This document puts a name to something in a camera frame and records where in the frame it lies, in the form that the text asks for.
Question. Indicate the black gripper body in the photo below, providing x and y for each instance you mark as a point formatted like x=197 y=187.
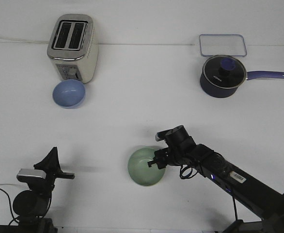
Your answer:
x=179 y=150
x=53 y=175

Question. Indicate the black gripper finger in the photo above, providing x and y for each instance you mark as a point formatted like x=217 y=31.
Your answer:
x=153 y=162
x=50 y=162

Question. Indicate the green bowl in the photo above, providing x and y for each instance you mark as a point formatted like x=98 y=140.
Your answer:
x=138 y=168

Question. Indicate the blue bowl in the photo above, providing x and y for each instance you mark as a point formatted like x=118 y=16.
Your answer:
x=69 y=94

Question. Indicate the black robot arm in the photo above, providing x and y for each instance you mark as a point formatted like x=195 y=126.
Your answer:
x=260 y=199
x=32 y=205

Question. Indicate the dark blue saucepan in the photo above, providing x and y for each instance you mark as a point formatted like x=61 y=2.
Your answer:
x=224 y=93

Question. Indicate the glass pot lid blue knob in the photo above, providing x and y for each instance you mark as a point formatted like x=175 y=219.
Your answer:
x=224 y=71

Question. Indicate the clear blue-rimmed container lid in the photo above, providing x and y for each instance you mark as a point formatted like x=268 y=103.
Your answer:
x=226 y=44

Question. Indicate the silver cream toaster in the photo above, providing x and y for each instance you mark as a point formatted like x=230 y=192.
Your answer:
x=73 y=47

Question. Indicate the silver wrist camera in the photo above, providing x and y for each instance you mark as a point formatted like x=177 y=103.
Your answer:
x=30 y=175
x=164 y=135

